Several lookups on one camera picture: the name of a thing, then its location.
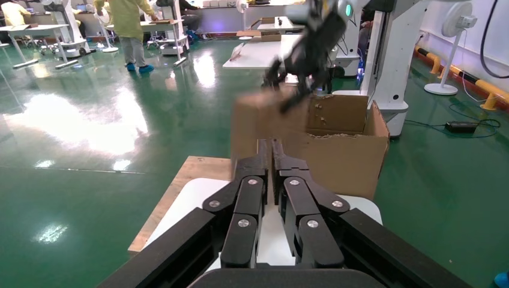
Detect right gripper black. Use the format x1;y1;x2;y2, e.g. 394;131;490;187
264;14;348;115

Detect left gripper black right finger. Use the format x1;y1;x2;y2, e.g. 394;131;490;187
271;139;351;269

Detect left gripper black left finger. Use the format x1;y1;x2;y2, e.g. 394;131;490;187
202;139;270;269

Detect tall brown cardboard box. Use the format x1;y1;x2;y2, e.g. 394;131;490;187
230;85;315;172

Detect big open cardboard box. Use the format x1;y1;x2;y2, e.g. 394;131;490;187
274;93;391;202

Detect white work table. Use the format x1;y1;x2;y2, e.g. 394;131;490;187
256;16;307;34
105;19;188;68
221;34;315;86
0;23;79;70

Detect clear acrylic card stand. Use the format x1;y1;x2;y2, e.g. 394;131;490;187
229;41;246;62

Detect wooden board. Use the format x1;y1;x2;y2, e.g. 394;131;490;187
127;155;236;255

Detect white robot torso and base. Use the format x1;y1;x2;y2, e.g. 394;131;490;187
358;0;411;139

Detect seated person dark clothes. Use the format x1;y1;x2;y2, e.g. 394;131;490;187
157;0;203;32

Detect person in yellow coat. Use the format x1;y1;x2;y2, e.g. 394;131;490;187
93;0;158;74
0;0;32;26

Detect black power adapter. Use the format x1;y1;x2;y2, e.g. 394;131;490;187
444;121;479;134

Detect yellow black floor barrier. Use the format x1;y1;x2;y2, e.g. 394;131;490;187
413;44;509;112

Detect white pedestal fan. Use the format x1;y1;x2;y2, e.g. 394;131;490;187
423;2;478;96
234;0;254;41

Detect thick black hanging cable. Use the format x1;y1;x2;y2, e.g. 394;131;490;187
479;0;509;79

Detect black floor cable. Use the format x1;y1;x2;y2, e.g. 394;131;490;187
403;102;502;140

